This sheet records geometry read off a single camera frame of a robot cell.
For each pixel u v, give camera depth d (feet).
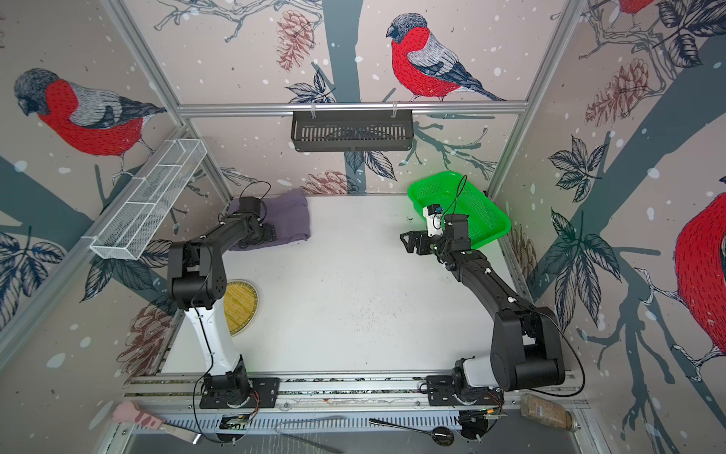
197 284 1.81
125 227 2.34
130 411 2.26
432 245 2.50
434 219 2.49
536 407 2.20
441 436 2.18
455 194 3.94
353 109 3.14
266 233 3.08
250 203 2.81
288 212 3.79
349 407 2.38
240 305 2.88
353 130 3.50
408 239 2.59
